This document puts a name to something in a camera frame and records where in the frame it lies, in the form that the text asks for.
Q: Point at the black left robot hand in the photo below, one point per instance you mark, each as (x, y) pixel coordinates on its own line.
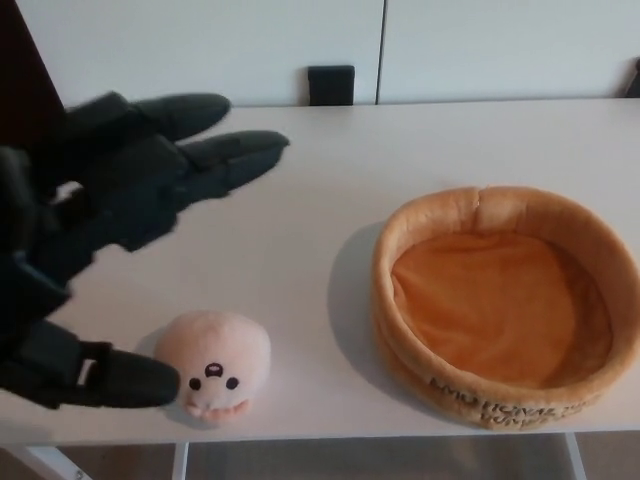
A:
(125, 200)

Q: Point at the pink plush dumpling toy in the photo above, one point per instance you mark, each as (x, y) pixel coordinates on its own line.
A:
(215, 345)

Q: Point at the dark brown panel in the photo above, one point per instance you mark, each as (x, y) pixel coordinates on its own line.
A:
(25, 65)

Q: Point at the orange plush basket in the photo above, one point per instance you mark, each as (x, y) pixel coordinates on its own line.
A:
(490, 310)

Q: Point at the white table leg frame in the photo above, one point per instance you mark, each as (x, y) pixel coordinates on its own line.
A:
(181, 462)
(576, 457)

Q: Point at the white angled frame bar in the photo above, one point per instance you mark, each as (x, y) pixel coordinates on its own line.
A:
(50, 460)

